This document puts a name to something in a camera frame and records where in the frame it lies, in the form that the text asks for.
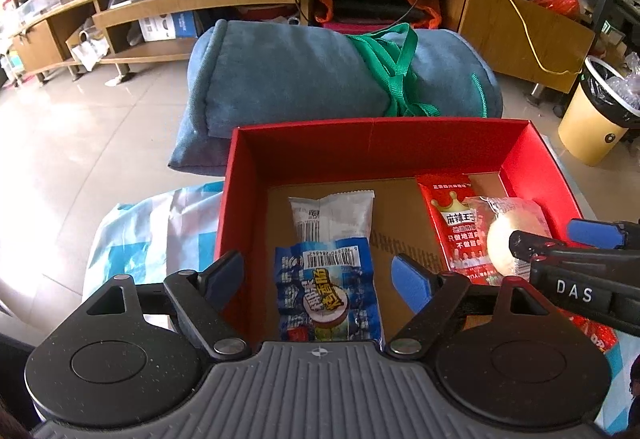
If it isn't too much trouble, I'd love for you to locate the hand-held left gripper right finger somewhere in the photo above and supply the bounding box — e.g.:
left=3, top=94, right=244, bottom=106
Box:
left=386, top=254, right=571, bottom=361

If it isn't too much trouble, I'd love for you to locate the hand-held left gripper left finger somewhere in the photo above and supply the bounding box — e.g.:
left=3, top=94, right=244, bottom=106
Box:
left=82, top=250, right=252, bottom=362

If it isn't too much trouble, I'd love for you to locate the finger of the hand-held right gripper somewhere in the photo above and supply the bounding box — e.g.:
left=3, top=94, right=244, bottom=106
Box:
left=567, top=217, right=640, bottom=251
left=509, top=229, right=569, bottom=265

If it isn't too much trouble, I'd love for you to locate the clear round bun packet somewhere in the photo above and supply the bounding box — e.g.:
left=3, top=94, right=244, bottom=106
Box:
left=465, top=195, right=556, bottom=280

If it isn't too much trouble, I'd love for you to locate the red spicy strip packet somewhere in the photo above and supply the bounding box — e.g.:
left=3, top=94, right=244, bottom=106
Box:
left=416, top=174, right=506, bottom=287

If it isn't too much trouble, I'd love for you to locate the blue snack packet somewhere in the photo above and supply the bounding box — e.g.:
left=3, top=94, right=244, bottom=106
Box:
left=274, top=239, right=383, bottom=345

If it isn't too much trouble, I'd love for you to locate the white snack packet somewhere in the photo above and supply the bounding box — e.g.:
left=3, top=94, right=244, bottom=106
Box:
left=289, top=189, right=376, bottom=245

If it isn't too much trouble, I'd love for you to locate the red cardboard box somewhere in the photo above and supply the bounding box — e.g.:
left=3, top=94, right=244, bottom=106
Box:
left=215, top=117, right=592, bottom=355

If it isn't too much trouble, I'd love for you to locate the blue checkered tablecloth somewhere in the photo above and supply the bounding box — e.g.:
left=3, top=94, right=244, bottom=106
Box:
left=82, top=181, right=640, bottom=437

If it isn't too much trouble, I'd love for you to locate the yellow trash bin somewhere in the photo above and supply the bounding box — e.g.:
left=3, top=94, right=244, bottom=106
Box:
left=557, top=55, right=640, bottom=167

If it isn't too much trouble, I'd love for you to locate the rolled blue blanket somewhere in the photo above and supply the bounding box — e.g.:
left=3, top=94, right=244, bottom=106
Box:
left=167, top=19, right=503, bottom=177

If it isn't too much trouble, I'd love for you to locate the red plastic bag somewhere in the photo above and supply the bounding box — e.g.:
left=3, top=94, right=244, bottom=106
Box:
left=535, top=0, right=581, bottom=18

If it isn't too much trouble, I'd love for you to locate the blue white carton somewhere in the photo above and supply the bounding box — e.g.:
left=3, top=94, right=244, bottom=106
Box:
left=139, top=12, right=201, bottom=42

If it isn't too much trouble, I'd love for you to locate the white paper bag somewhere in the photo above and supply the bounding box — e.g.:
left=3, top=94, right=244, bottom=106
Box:
left=67, top=26, right=111, bottom=70

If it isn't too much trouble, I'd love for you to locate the orange bag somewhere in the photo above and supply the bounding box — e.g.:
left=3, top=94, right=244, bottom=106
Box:
left=315, top=0, right=443, bottom=30

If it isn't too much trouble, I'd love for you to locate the yellow cable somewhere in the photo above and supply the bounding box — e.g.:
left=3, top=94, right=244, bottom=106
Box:
left=377, top=0, right=586, bottom=74

